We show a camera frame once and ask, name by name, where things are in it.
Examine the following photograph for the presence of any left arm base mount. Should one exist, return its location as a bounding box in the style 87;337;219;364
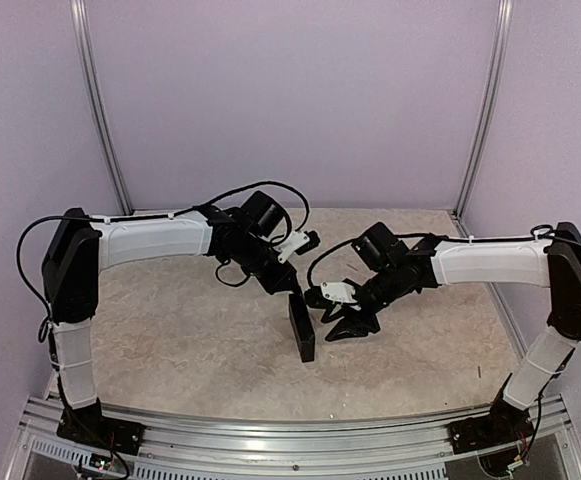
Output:
57;400;145;456

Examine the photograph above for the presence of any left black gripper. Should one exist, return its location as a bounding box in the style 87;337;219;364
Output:
230;234;300;296

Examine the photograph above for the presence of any front aluminium frame rail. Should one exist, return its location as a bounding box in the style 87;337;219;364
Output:
0;394;581;479

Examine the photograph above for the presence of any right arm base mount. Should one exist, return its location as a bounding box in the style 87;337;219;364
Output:
447;385;534;454

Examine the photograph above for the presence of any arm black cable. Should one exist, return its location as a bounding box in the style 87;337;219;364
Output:
169;180;311;236
305;232;446;289

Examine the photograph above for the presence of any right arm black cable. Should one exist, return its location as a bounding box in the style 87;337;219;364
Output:
305;232;446;289

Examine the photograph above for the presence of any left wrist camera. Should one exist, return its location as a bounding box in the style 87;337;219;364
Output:
275;231;321;263

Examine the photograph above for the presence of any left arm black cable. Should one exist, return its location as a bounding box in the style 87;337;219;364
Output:
169;180;311;236

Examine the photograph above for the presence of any vertical aluminium post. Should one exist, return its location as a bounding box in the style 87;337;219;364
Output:
69;0;134;215
452;0;514;221

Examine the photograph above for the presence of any right vertical aluminium post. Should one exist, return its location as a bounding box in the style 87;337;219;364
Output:
452;0;514;221

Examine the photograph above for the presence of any left vertical aluminium post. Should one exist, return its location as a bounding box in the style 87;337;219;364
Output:
69;0;134;215

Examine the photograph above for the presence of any small circuit board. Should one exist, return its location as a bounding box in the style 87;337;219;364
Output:
74;453;119;474

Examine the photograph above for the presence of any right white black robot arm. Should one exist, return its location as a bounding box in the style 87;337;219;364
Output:
306;222;581;444

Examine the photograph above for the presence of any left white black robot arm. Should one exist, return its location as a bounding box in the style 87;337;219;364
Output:
33;191;311;445

